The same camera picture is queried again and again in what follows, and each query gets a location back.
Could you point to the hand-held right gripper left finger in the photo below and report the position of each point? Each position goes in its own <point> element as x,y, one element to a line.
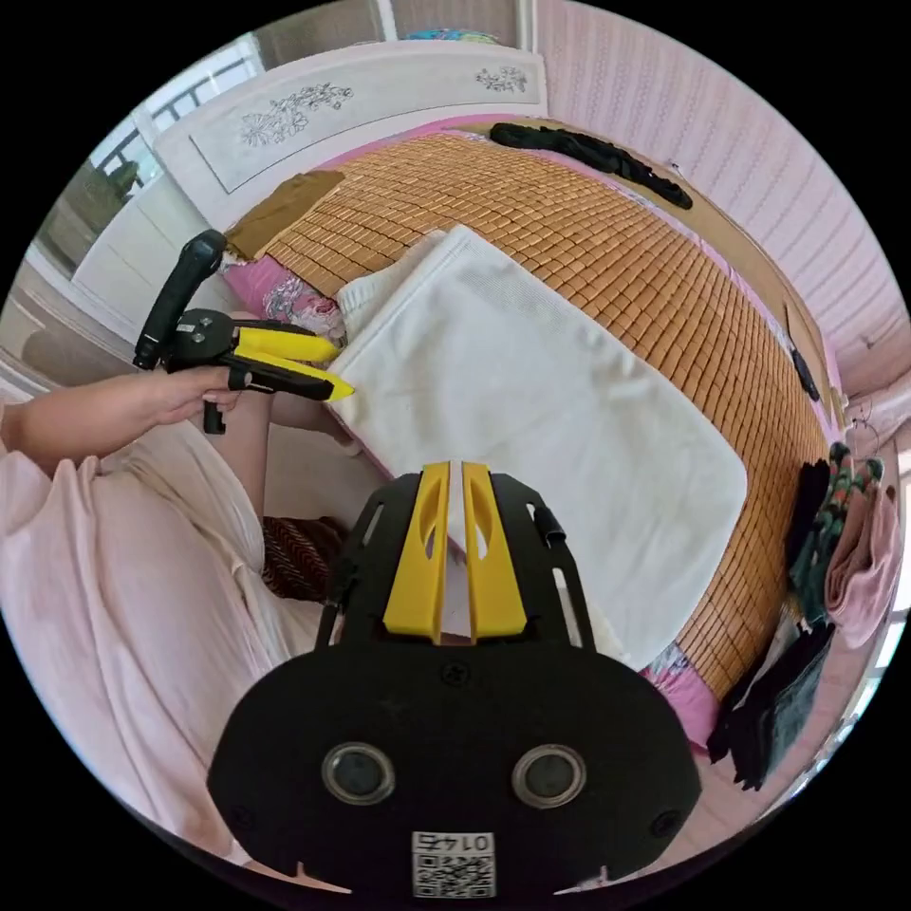
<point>411,569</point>

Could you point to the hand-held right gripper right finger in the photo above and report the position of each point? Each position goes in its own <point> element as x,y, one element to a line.
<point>498,569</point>

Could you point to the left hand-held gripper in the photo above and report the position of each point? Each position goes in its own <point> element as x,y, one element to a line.
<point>206,340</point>

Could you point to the white long pants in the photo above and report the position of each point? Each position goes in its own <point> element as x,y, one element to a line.
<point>541,398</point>

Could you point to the person's left forearm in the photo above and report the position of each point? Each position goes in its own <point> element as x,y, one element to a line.
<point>78,423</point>

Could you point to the person's left hand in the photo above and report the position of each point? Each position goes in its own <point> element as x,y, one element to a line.
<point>188,397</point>

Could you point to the brown cloth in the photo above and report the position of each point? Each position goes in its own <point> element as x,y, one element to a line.
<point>281,210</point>

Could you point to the window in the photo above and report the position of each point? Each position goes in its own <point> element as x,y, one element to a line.
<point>107,185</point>

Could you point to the person's body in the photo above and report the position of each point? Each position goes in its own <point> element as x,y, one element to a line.
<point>128,605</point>

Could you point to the bed with woven mat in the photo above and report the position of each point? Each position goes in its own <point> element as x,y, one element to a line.
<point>569,235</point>

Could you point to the pile of clothes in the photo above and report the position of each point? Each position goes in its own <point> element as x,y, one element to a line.
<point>847,555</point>

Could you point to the black garment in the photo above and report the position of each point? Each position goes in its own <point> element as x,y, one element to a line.
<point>598,153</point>

